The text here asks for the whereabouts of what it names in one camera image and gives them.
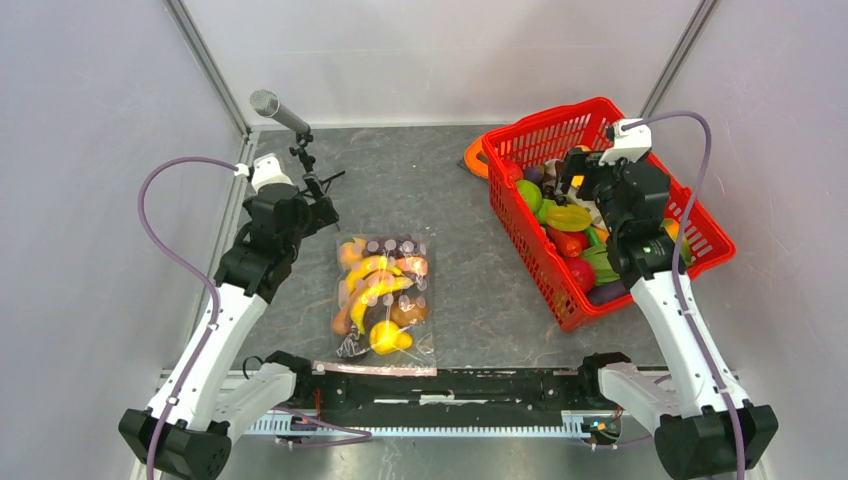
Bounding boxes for orange plastic handle piece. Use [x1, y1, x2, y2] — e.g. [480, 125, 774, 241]
[459, 136, 489, 181]

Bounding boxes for orange fruit with leaf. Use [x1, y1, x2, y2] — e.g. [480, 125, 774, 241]
[336, 237, 367, 271]

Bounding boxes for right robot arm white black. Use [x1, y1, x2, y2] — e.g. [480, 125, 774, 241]
[558, 148, 779, 479]

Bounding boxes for dark red grape bunch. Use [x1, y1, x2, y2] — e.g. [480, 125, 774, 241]
[363, 235, 429, 259]

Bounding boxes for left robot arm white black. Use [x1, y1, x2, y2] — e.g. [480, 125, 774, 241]
[118, 182, 339, 479]

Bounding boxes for green leafy vegetable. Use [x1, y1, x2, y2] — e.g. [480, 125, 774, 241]
[579, 243, 620, 286]

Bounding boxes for yellow bell pepper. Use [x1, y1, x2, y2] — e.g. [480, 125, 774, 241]
[369, 321, 413, 355]

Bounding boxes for mango orange green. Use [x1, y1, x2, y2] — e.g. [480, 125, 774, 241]
[662, 218, 692, 266]

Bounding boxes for green apple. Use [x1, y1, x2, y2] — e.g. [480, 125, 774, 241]
[515, 179, 543, 214]

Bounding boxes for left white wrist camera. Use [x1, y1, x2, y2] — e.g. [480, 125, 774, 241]
[250, 153, 294, 193]

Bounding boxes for yellow star fruit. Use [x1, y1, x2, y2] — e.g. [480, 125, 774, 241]
[545, 204, 592, 232]

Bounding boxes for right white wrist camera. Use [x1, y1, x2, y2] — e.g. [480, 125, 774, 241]
[598, 118, 653, 166]

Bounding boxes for red strawberry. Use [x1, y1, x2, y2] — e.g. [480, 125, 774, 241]
[501, 159, 524, 184]

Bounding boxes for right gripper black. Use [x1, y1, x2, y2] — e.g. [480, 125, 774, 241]
[553, 148, 636, 236]

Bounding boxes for red apple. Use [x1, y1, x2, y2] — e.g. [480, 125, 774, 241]
[564, 257, 596, 294]

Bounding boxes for clear zip top bag pink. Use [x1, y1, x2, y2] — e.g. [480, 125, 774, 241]
[313, 233, 437, 377]

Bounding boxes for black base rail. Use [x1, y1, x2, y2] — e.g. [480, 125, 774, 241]
[283, 368, 616, 428]

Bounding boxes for purple eggplant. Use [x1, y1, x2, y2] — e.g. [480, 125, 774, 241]
[586, 280, 629, 306]

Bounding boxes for papaya slice orange brown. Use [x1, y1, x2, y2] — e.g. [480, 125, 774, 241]
[331, 256, 429, 336]

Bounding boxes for grey microphone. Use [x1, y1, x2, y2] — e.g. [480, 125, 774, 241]
[249, 89, 311, 135]

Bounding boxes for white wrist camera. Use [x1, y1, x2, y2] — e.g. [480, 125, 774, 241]
[250, 153, 294, 193]
[598, 118, 653, 166]

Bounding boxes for red plastic basket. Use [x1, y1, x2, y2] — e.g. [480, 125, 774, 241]
[481, 97, 736, 332]

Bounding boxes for orange carrot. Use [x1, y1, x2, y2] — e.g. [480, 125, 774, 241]
[545, 226, 590, 258]

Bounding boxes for black tripod stand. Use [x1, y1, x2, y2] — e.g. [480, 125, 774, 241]
[289, 132, 346, 201]

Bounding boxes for yellow banana bunch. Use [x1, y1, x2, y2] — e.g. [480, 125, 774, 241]
[345, 255, 412, 334]

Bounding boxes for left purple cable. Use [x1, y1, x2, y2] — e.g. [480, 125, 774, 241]
[137, 156, 250, 480]

